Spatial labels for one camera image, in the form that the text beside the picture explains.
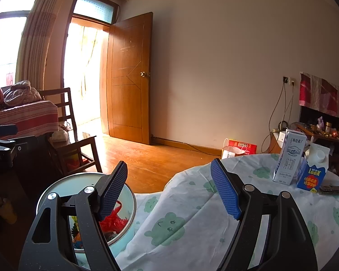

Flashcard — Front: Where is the black television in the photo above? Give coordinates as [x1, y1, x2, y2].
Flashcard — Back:
[299, 72, 339, 130]

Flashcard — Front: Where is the white green printed tablecloth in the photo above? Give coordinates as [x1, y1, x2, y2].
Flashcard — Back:
[113, 153, 339, 271]

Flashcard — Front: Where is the white milk carton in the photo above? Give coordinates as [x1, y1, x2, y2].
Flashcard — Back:
[273, 129, 307, 185]

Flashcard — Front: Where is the red striped cover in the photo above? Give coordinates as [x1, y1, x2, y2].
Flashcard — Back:
[0, 100, 59, 140]

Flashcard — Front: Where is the red translucent plastic bag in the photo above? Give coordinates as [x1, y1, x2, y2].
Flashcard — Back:
[98, 200, 129, 234]

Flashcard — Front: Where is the wooden door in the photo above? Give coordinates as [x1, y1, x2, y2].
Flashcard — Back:
[107, 12, 153, 145]

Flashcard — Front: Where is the blue drink carton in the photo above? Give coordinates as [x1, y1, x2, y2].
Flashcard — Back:
[297, 143, 330, 191]

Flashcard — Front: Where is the dark wooden chair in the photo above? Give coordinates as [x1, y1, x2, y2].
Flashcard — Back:
[38, 87, 103, 175]

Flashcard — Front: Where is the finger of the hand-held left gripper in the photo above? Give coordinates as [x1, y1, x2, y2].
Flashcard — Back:
[0, 123, 18, 138]
[0, 136, 36, 151]

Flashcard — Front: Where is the dark flat packet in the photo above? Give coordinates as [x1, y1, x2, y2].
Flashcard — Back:
[319, 185, 339, 196]

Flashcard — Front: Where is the pink quilted jacket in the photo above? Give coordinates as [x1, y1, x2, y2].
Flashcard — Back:
[3, 80, 43, 108]

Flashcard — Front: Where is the large glass window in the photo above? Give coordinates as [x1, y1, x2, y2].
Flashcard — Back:
[0, 0, 38, 86]

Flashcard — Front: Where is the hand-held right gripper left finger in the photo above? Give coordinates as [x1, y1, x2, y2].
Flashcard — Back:
[18, 160, 129, 271]

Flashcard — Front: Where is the light blue cartoon trash bin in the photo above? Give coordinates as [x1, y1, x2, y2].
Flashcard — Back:
[36, 172, 137, 270]

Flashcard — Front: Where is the red patterned cloth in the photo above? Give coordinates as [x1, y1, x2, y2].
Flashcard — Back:
[299, 72, 339, 119]

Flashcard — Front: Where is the red gift box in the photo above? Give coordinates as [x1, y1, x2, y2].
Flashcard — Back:
[228, 138, 257, 156]

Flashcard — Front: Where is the beige curtain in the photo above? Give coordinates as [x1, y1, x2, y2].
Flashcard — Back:
[15, 0, 77, 102]

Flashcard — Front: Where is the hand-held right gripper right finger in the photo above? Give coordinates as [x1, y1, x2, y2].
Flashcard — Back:
[210, 158, 318, 271]

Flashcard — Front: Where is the frosted transom window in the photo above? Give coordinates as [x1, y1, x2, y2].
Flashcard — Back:
[73, 0, 120, 24]

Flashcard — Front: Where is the wall power cable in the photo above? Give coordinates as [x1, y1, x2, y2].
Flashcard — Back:
[268, 83, 286, 154]
[281, 85, 294, 125]

